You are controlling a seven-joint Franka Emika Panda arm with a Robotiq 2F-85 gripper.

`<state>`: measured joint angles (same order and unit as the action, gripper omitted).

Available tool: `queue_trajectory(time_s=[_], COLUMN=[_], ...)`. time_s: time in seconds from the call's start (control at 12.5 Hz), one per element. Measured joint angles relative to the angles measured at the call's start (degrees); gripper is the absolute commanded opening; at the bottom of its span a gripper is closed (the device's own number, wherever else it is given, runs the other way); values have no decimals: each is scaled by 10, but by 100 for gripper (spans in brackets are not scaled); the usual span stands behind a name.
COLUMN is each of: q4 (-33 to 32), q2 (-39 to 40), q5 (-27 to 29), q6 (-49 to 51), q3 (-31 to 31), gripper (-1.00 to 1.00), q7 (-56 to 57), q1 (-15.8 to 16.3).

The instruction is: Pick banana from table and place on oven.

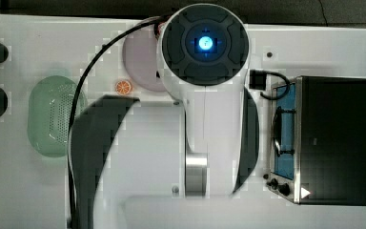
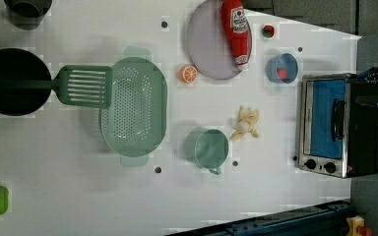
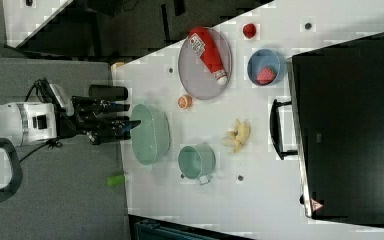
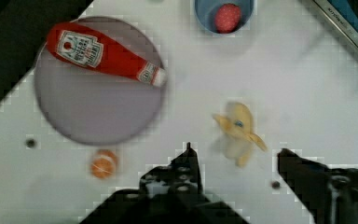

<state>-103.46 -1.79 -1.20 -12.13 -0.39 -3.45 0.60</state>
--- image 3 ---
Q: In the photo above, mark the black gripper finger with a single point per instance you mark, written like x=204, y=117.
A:
x=117, y=107
x=125, y=126

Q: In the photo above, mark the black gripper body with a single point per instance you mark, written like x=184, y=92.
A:
x=85, y=116

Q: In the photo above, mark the peeled plush banana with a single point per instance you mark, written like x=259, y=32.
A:
x=237, y=138

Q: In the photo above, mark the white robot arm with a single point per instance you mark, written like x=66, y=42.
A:
x=31, y=123

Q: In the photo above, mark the black cylinder cup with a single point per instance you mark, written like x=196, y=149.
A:
x=111, y=93

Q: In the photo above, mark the green colander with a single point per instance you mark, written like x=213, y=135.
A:
x=151, y=138

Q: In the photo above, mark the green lime toy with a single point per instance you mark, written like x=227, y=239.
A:
x=116, y=180

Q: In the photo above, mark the orange slice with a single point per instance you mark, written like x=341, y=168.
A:
x=184, y=102

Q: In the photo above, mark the green mug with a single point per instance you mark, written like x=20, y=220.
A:
x=197, y=162

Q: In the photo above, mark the grey round plate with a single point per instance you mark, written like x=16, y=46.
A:
x=195, y=77

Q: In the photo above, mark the red ketchup bottle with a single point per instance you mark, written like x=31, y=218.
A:
x=202, y=43

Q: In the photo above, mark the red strawberry in bowl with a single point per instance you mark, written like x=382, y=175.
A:
x=266, y=76

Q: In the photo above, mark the blue bowl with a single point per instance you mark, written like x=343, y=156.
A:
x=266, y=58

